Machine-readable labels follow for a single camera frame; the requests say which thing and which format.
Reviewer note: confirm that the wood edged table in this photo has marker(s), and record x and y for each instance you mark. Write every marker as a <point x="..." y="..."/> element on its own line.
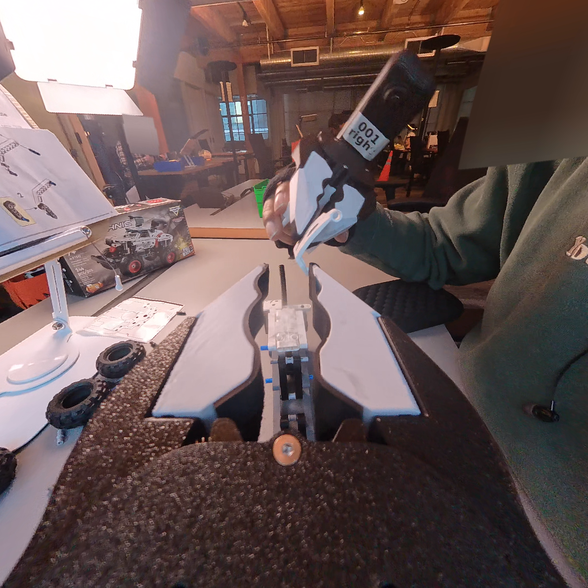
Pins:
<point x="220" y="220"/>

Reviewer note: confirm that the toy truck set box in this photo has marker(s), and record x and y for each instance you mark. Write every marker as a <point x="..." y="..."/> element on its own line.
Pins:
<point x="138" y="248"/>

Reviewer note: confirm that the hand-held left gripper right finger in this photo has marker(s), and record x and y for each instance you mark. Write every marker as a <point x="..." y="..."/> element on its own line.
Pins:
<point x="363" y="363"/>

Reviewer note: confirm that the background work table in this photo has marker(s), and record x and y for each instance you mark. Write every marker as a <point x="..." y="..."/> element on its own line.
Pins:
<point x="202" y="177"/>

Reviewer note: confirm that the instruction booklet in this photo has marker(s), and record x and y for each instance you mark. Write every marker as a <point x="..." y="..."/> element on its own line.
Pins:
<point x="50" y="193"/>

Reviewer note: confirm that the green bin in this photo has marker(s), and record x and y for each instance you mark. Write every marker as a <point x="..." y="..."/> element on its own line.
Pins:
<point x="261" y="190"/>

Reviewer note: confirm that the white sticker sheet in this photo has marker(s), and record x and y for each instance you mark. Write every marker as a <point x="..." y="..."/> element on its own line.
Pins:
<point x="133" y="319"/>

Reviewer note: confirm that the person's right hand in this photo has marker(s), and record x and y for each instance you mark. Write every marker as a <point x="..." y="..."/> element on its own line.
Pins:
<point x="273" y="206"/>

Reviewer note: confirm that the orange traffic cone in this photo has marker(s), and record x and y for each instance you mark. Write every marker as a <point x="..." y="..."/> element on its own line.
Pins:
<point x="387" y="172"/>

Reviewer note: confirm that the white book stand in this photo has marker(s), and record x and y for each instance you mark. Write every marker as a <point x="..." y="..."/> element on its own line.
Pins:
<point x="41" y="363"/>

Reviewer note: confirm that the dark office chair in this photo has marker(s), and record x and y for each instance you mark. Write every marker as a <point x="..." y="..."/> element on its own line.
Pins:
<point x="264" y="151"/>

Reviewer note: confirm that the grey desk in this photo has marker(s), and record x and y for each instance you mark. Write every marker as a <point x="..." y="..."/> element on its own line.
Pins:
<point x="220" y="275"/>

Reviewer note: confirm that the brick truck chassis model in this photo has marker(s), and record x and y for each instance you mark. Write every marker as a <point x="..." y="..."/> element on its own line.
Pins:
<point x="287" y="328"/>

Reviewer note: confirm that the white bent beam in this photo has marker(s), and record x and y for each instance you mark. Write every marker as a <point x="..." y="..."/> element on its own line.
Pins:
<point x="317" y="232"/>

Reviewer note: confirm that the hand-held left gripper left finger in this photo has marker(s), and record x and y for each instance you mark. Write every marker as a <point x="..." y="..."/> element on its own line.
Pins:
<point x="211" y="363"/>

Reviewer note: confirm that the black round lamp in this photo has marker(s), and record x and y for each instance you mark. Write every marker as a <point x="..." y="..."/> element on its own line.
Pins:
<point x="436" y="41"/>

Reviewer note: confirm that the person's right forearm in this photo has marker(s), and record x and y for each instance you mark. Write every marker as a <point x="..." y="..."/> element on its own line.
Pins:
<point x="422" y="239"/>

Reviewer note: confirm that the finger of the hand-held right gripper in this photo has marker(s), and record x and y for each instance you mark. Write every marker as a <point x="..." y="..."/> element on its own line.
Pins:
<point x="349" y="204"/>
<point x="305" y="188"/>

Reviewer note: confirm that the person's green sweatshirt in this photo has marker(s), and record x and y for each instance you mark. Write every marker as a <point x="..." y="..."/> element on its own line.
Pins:
<point x="528" y="321"/>

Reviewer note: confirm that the orange crate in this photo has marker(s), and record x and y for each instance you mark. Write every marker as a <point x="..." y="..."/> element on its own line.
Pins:
<point x="23" y="294"/>

